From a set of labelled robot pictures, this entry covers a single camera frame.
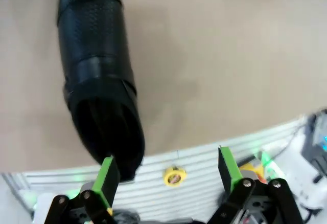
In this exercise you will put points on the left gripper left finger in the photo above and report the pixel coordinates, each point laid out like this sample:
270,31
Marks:
107,180

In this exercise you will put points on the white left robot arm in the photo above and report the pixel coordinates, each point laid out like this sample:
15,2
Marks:
41,203

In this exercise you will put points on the aluminium table edge rail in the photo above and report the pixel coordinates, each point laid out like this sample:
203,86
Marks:
153,196

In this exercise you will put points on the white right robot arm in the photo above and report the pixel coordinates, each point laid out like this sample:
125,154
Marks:
291,170

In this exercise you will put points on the black leather loafer shoe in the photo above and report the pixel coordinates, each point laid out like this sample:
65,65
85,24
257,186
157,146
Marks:
94,55

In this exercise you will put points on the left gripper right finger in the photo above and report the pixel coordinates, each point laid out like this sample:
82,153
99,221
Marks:
230,173

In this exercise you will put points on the grey control box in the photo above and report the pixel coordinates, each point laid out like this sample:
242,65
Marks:
316,137

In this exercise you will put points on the yellow tape roll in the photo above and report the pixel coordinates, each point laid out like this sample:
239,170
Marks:
168,181

